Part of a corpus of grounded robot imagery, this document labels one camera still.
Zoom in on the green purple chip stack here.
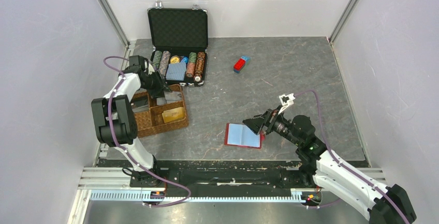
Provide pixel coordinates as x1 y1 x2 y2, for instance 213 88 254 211
151 51 163 71

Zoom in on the blue playing card deck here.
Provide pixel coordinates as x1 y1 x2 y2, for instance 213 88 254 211
166 62 186 81

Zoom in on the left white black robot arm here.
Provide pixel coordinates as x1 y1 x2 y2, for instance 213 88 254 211
91 55 171 187

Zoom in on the white toothed cable rail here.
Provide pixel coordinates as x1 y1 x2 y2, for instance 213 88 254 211
90 190 305 203

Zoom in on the gold card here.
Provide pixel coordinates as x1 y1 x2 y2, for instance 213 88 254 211
162 107 185 123

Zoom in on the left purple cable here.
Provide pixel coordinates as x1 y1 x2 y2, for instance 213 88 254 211
103 56 192 208

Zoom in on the red leather card holder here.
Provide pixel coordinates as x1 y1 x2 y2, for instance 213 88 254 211
224 123 264 149

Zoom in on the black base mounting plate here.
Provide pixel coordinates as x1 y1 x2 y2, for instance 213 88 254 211
122 160 321 197

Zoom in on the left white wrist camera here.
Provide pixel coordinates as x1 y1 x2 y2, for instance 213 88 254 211
144 58 156 75

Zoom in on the black poker chip case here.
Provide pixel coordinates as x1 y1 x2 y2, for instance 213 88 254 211
148 8 208 87

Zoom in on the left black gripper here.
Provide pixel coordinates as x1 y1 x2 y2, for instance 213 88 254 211
141 70 172 99

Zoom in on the brown woven divided basket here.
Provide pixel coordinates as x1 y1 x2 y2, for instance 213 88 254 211
131 84 189 138

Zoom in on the yellow dealer button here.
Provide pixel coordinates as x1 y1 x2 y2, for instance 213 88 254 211
170 55 181 64

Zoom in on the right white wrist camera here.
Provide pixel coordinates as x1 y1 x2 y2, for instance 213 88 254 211
278 93 296 114

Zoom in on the brown orange chip stack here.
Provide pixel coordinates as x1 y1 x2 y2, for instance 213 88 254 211
194 52 206 82

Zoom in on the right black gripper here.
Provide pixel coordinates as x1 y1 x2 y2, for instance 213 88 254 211
242 105 301 146

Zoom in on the grey purple chip stack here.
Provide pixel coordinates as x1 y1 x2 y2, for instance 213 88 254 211
158 51 171 77

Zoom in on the green red chip stack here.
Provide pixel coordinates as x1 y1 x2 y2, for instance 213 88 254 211
186 52 197 78

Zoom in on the dark card in basket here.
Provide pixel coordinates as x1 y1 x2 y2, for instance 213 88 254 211
131 99 149 113

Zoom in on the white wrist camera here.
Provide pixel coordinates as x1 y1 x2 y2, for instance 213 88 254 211
144 58 156 75
278 93 296 114

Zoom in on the red blue toy brick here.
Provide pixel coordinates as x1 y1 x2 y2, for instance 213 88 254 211
233 56 251 73

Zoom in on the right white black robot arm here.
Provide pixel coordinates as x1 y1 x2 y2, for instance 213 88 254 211
243 108 417 223

